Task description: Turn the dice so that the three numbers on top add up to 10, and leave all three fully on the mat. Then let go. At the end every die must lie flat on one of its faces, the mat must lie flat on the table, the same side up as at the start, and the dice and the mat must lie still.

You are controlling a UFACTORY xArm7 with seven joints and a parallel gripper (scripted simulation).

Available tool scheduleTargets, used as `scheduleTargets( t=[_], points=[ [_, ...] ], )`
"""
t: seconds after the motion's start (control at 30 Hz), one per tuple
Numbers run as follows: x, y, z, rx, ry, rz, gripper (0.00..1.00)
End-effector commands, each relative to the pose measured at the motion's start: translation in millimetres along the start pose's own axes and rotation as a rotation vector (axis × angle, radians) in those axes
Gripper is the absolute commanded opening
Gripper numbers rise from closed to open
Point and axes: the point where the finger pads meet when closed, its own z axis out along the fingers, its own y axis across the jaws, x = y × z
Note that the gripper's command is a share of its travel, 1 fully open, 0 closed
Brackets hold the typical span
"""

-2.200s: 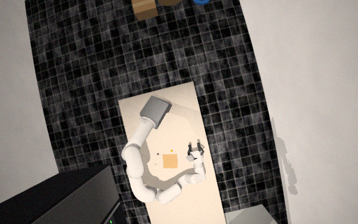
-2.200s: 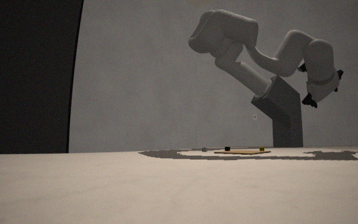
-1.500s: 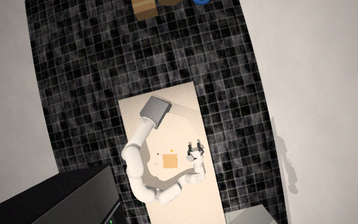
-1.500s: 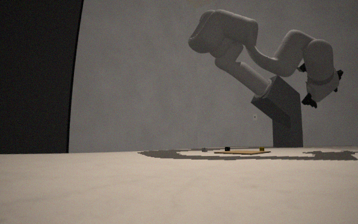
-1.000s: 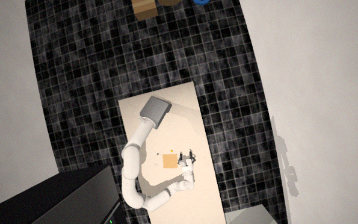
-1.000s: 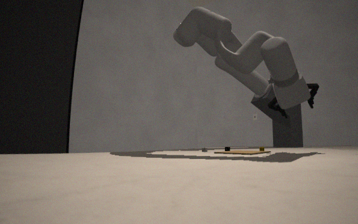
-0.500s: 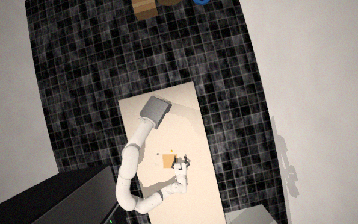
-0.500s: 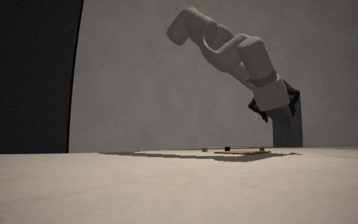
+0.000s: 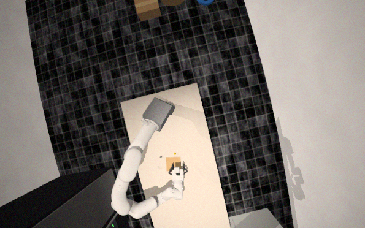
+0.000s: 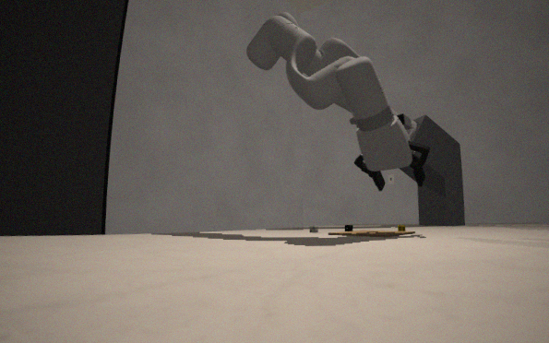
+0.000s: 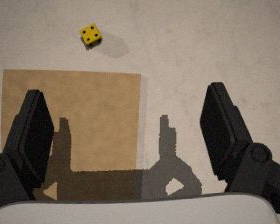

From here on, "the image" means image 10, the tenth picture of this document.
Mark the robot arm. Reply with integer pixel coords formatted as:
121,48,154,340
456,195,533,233
246,12,417,139

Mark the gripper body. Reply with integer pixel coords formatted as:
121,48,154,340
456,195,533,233
356,115,414,172

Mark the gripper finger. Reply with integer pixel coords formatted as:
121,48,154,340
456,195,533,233
354,154,385,191
408,141,430,186

